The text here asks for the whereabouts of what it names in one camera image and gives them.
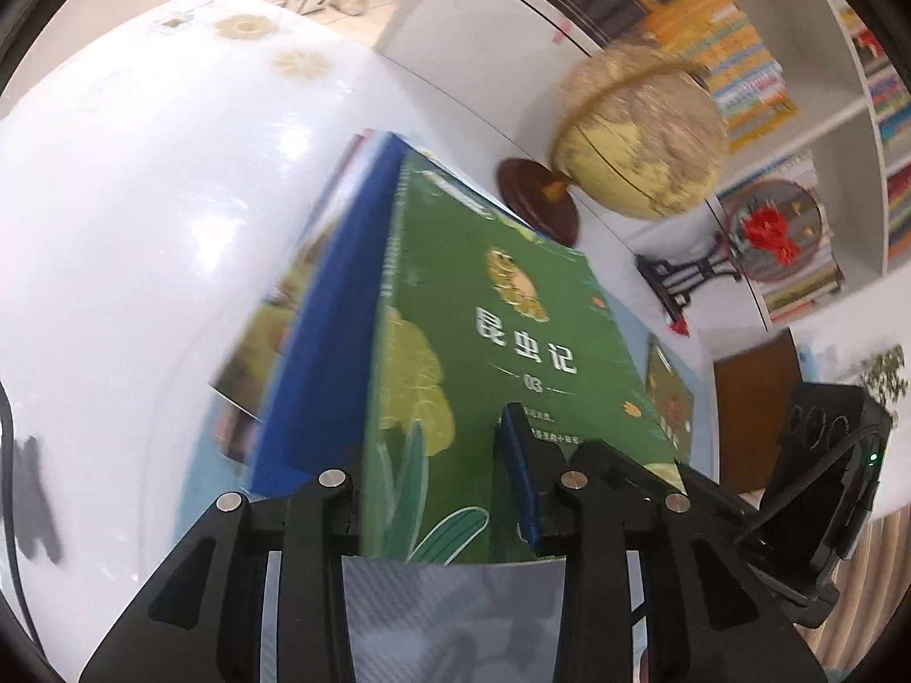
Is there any brown wooden cabinet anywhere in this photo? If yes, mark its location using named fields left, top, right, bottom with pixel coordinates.
left=713, top=327, right=805, bottom=495

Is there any small potted plant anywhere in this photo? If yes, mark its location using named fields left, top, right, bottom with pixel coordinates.
left=857, top=345, right=911, bottom=414

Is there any gold flower wall sticker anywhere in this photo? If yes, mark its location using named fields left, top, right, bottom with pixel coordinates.
left=274, top=48, right=334, bottom=79
left=217, top=13, right=272, bottom=40

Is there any green cover book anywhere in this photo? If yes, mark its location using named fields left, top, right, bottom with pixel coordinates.
left=359, top=149, right=688, bottom=566

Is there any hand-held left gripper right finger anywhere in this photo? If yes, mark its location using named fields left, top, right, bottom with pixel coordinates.
left=495, top=402, right=830, bottom=683

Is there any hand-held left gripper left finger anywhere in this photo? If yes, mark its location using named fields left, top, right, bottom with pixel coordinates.
left=78, top=468, right=364, bottom=683

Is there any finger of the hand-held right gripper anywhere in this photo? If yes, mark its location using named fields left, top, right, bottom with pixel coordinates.
left=573, top=439, right=756, bottom=534

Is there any light blue textured mat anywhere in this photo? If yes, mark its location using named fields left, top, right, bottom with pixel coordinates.
left=171, top=213, right=720, bottom=683

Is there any black cable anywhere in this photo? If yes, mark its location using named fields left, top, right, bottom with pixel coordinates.
left=0, top=380, right=47, bottom=656

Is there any white bookshelf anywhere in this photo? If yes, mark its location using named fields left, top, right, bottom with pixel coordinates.
left=370, top=0, right=911, bottom=332

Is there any stack of assorted sorted books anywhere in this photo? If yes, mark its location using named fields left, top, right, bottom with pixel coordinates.
left=208, top=126, right=389, bottom=474

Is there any round red-rimmed embroidered fan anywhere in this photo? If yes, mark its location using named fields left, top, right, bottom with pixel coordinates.
left=722, top=178, right=830, bottom=282

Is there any antique yellow desk globe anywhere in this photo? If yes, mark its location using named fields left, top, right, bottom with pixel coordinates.
left=496, top=43, right=731, bottom=249

